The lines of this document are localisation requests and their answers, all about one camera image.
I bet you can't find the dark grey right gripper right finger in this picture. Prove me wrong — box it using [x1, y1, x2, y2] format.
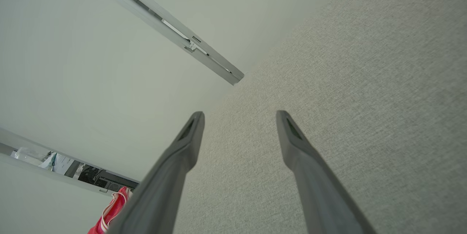
[275, 110, 377, 234]

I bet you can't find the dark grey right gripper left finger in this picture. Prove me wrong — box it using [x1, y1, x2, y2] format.
[106, 111, 205, 234]

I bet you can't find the red basketball jersey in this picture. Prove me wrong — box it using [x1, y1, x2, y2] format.
[88, 186, 134, 234]

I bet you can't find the black equipment clutter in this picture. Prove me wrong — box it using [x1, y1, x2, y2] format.
[75, 163, 139, 192]

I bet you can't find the white plastic bag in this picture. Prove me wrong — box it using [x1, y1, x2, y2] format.
[11, 146, 75, 176]

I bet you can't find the grey partition post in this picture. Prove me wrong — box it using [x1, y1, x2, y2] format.
[83, 0, 244, 86]

